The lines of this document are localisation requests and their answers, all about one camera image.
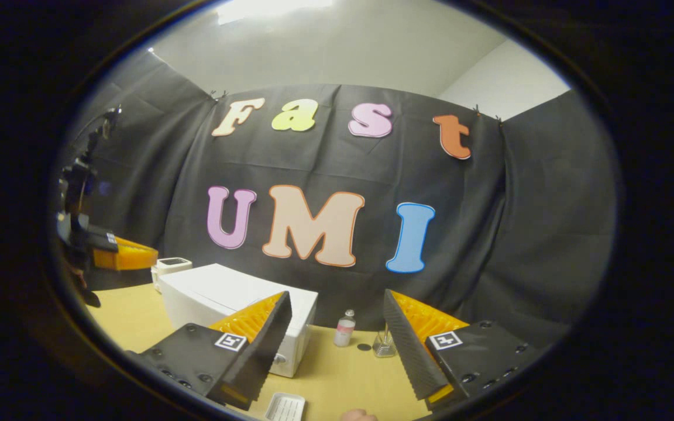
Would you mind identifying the black backdrop cloth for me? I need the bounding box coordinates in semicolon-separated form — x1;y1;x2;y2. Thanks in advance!
59;47;617;357

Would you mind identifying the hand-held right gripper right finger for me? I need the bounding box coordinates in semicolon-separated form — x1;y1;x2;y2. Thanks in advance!
383;289;548;413

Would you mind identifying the white toaster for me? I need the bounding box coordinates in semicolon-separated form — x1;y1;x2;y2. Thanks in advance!
151;257;193;293

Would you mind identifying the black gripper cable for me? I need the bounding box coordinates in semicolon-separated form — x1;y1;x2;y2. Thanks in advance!
82;105;122;176

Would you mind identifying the white microwave oven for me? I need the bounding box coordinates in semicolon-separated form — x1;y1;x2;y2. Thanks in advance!
159;263;318;378

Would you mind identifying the small clear bottle pink label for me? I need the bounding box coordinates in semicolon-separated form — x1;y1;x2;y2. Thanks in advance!
333;309;356;348

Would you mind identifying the small glass jar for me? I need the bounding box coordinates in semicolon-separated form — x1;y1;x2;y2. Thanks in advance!
372;325;397;358

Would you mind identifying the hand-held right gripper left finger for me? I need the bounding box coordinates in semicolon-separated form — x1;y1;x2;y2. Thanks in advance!
125;291;293;411

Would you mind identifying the white rectangular plastic tray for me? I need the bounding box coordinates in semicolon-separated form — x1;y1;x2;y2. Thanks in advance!
264;392;307;421

